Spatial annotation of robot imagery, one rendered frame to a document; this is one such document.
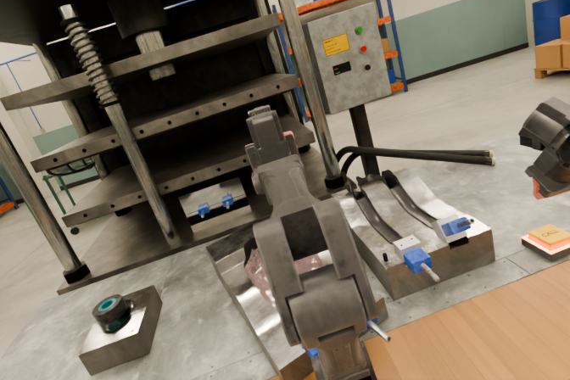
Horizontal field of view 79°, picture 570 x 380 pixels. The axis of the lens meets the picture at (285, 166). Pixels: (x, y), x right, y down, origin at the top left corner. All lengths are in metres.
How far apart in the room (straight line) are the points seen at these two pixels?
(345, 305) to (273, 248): 0.09
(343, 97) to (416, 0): 6.49
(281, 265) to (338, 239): 0.06
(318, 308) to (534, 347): 0.52
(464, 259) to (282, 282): 0.63
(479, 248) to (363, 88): 0.93
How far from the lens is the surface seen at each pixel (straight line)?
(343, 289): 0.35
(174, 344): 1.01
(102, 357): 1.06
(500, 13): 8.73
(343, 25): 1.59
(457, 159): 1.41
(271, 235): 0.34
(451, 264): 0.90
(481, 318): 0.84
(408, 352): 0.78
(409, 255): 0.82
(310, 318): 0.35
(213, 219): 1.55
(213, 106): 1.44
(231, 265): 1.03
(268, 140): 0.59
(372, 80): 1.63
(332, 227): 0.34
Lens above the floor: 1.39
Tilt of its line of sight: 18 degrees down
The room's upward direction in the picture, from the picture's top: 18 degrees counter-clockwise
